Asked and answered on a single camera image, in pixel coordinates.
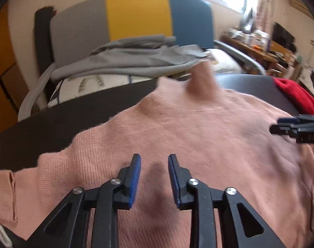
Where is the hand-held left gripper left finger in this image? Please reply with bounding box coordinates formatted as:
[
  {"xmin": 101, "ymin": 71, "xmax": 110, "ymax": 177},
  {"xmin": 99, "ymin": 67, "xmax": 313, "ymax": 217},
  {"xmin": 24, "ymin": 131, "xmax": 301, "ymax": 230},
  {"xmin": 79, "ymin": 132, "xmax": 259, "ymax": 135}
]
[{"xmin": 25, "ymin": 154, "xmax": 142, "ymax": 248}]

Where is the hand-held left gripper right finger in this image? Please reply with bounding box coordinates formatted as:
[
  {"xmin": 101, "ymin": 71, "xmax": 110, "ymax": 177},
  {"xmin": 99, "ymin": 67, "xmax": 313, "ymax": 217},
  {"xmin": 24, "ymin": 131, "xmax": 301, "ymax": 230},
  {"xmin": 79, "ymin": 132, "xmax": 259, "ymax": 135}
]
[{"xmin": 168, "ymin": 154, "xmax": 287, "ymax": 248}]

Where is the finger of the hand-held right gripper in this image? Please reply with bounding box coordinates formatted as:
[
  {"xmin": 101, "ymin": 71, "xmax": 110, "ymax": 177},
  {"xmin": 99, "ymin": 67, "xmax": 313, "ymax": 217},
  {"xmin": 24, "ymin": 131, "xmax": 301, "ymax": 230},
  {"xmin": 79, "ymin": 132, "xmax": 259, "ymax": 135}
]
[
  {"xmin": 270, "ymin": 123, "xmax": 314, "ymax": 145},
  {"xmin": 278, "ymin": 114, "xmax": 314, "ymax": 126}
]

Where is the pink knitted sweater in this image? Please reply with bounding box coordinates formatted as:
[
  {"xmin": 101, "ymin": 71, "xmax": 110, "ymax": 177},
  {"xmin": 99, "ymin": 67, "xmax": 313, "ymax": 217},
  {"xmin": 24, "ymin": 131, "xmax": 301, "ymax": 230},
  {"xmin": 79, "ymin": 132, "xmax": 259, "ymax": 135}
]
[{"xmin": 0, "ymin": 62, "xmax": 314, "ymax": 248}]

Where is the red knitted garment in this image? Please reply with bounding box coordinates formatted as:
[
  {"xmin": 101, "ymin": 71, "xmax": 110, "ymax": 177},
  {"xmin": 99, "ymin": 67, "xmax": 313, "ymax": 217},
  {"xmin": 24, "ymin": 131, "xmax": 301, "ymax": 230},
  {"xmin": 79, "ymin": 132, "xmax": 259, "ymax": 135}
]
[{"xmin": 273, "ymin": 77, "xmax": 314, "ymax": 117}]

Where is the black monitor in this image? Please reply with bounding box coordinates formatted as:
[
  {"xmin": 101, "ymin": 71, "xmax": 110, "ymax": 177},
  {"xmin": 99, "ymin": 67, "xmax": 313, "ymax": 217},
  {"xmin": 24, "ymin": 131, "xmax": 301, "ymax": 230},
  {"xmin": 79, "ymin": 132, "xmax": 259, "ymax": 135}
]
[{"xmin": 273, "ymin": 22, "xmax": 295, "ymax": 45}]

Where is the brown wooden desk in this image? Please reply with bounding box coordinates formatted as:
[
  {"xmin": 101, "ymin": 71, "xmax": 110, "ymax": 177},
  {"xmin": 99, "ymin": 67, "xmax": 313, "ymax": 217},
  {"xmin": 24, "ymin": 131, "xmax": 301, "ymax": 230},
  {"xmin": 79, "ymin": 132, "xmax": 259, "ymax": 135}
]
[{"xmin": 221, "ymin": 35, "xmax": 289, "ymax": 70}]

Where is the beige air conditioner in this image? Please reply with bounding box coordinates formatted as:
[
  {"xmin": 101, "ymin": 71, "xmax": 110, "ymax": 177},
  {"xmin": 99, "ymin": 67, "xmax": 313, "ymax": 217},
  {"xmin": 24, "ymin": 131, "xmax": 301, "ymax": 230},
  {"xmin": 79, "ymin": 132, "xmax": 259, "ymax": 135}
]
[{"xmin": 289, "ymin": 0, "xmax": 314, "ymax": 13}]

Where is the group of jars and boxes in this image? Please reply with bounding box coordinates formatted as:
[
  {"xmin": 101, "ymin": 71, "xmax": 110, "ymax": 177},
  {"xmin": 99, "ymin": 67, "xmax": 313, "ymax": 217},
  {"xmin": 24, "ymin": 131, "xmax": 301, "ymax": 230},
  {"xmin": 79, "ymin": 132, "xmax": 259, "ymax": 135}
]
[{"xmin": 227, "ymin": 27, "xmax": 272, "ymax": 48}]

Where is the grey hanging garment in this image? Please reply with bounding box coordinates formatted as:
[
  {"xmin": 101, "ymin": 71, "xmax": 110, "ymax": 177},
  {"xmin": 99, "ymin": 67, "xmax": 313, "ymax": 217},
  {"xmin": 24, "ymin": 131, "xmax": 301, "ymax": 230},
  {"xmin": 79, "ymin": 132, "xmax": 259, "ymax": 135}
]
[{"xmin": 240, "ymin": 6, "xmax": 256, "ymax": 34}]

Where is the ship patterned curtain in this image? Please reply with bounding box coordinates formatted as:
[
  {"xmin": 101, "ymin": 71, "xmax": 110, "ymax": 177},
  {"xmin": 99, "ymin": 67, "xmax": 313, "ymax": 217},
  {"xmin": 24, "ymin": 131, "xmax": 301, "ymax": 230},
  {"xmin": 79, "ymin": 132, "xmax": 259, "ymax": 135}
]
[{"xmin": 256, "ymin": 0, "xmax": 274, "ymax": 37}]

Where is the white printed seat cushion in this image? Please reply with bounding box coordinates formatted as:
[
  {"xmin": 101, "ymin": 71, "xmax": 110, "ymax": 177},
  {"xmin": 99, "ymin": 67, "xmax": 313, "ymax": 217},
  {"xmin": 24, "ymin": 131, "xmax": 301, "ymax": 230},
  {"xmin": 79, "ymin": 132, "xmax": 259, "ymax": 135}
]
[{"xmin": 47, "ymin": 49, "xmax": 243, "ymax": 107}]

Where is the grey yellow blue sofa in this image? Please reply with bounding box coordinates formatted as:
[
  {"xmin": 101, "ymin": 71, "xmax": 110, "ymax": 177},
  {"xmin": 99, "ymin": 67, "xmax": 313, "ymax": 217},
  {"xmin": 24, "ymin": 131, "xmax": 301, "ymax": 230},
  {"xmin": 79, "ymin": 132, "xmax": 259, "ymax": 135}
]
[{"xmin": 18, "ymin": 0, "xmax": 266, "ymax": 120}]

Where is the orange brown wooden cabinet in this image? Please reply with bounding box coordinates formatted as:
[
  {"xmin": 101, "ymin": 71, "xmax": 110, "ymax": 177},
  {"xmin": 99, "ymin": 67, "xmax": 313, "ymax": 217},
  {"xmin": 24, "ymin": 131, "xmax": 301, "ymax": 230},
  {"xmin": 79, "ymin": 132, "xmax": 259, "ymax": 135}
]
[{"xmin": 0, "ymin": 2, "xmax": 29, "ymax": 138}]

